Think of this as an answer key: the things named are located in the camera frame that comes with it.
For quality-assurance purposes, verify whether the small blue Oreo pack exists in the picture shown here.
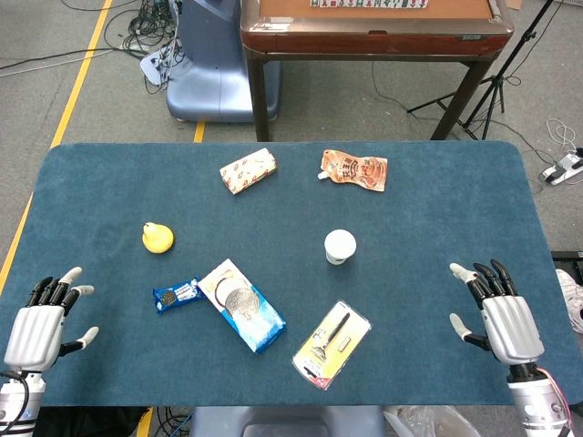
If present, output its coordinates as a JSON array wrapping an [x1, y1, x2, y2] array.
[[151, 277, 205, 316]]

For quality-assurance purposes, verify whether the white red-patterned snack pack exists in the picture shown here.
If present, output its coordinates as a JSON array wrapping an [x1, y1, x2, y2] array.
[[219, 147, 279, 196]]

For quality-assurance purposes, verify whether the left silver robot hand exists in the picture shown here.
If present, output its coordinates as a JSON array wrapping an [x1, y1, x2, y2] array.
[[3, 266, 100, 374]]

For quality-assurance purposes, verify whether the white sneaker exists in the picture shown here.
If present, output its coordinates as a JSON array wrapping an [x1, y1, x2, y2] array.
[[555, 268, 583, 334]]

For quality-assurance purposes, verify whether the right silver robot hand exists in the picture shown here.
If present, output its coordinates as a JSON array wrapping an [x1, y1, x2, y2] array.
[[448, 259, 546, 366]]

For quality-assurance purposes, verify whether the brown mahjong table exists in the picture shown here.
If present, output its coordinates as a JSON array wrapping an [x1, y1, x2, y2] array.
[[240, 0, 516, 142]]

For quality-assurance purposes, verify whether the orange spouted drink pouch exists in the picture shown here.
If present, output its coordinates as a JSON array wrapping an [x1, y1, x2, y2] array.
[[317, 149, 389, 194]]

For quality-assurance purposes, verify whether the white paper cup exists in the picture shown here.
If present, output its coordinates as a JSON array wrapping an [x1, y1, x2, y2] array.
[[323, 229, 357, 266]]

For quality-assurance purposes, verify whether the clear plastic bag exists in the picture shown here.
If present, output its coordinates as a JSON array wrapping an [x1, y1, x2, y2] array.
[[383, 404, 481, 437]]

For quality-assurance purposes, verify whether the black tripod stand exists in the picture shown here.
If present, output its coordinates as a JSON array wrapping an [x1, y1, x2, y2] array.
[[406, 0, 566, 141]]

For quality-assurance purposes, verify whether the razor in yellow blister pack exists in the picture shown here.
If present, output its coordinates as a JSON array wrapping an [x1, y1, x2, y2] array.
[[291, 299, 373, 391]]

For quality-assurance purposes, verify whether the blue-grey robot torso base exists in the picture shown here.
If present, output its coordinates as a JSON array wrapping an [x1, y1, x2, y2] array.
[[188, 404, 387, 437]]

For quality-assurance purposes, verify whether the blue felt table mat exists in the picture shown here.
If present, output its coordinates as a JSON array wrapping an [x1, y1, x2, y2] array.
[[0, 140, 577, 407]]

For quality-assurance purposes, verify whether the yellow pear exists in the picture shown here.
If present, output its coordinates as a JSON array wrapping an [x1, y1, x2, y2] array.
[[141, 221, 175, 254]]

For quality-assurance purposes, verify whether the white power strip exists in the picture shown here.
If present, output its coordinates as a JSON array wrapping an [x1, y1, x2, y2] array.
[[539, 147, 583, 186]]

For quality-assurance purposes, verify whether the tangle of black cables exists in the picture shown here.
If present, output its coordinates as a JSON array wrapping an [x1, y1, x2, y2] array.
[[58, 0, 189, 95]]

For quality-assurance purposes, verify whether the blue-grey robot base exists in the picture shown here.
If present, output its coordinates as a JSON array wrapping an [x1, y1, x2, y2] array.
[[165, 0, 282, 124]]

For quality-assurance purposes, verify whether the row of mahjong tiles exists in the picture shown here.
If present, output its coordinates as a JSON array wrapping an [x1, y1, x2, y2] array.
[[310, 0, 430, 9]]

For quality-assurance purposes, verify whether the large blue Oreo box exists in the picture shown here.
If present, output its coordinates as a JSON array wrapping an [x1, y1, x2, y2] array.
[[197, 258, 288, 355]]

